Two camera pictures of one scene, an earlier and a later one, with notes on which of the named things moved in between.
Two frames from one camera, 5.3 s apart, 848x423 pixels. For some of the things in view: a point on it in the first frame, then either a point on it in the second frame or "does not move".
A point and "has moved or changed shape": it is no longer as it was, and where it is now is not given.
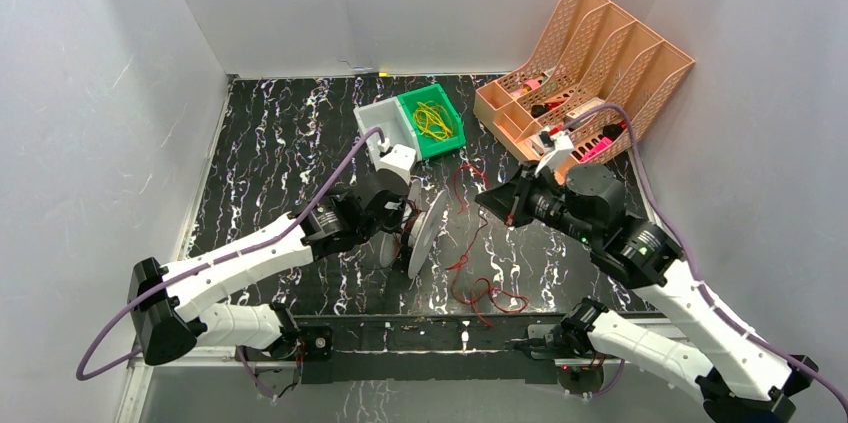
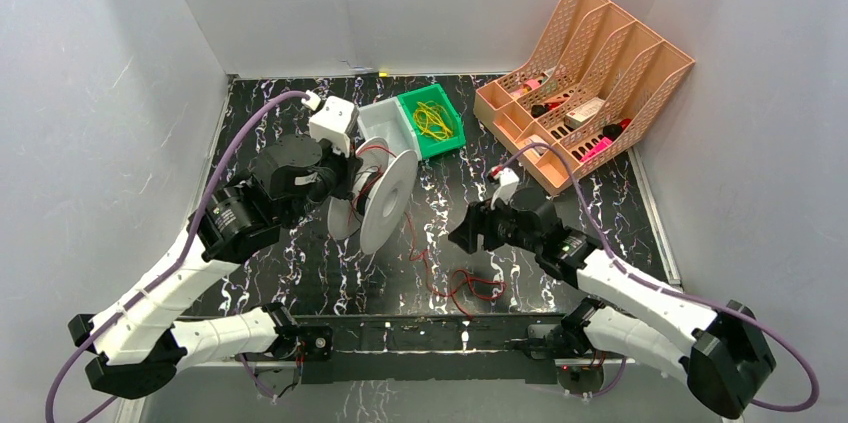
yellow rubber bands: [432, 120] does not move
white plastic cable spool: [422, 229] has moved or changed shape
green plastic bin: [435, 118] does not move
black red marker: [614, 130] does not move
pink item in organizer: [599, 147] does not move
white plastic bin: [388, 115] does not move
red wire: [502, 301] → [456, 276]
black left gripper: [400, 220] → [343, 168]
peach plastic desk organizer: [597, 54] does not move
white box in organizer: [590, 104] does not move
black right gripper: [508, 200] → [479, 219]
